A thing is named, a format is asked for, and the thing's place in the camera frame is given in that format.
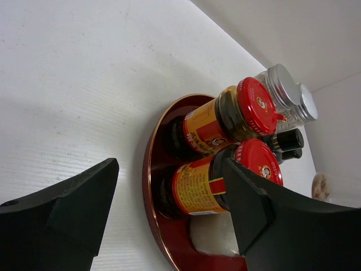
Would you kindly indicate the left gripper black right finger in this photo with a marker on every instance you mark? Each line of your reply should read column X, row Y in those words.
column 278, row 229

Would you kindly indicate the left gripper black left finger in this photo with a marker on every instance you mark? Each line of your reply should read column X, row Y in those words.
column 60, row 227

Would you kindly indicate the black cap white salt bottle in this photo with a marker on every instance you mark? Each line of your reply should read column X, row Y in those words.
column 214, row 235

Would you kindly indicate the pink lid spice bottle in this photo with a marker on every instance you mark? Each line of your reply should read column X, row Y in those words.
column 319, row 188

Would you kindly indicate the small black cap bottle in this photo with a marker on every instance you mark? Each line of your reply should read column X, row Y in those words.
column 281, row 157

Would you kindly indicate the red lid sauce jar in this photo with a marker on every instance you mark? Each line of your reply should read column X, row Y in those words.
column 198, row 188
column 240, row 112

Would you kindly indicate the black cap pepper grinder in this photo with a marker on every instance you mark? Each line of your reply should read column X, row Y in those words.
column 285, row 141

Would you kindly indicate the silver lid bead jar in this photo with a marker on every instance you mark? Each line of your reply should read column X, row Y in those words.
column 283, row 90
column 304, row 113

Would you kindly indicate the round red lacquer tray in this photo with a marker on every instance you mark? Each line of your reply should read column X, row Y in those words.
column 171, row 235

